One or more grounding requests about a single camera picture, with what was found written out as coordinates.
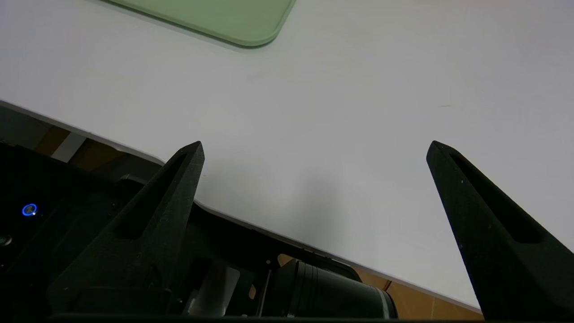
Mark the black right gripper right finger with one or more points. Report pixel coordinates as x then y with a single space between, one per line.
497 237

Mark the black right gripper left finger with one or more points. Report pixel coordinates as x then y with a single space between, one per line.
139 242

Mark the black robot base chassis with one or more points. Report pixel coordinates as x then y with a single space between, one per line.
54 202

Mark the black cylindrical robot joint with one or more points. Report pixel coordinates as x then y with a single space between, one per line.
327 291

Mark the light green plastic tray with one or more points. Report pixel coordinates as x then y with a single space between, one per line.
215 18

